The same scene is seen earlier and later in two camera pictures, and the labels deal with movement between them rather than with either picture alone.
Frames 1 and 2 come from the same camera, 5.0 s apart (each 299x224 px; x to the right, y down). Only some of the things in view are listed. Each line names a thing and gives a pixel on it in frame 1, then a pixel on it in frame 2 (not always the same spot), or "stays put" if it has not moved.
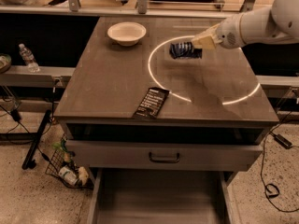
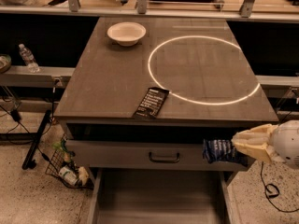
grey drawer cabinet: (164, 136) stays put
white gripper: (228, 34) to (287, 143)
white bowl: (126, 34) stays put
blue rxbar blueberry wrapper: (185, 50) to (218, 149)
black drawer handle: (163, 161) stays put
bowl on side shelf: (5, 63) stays put
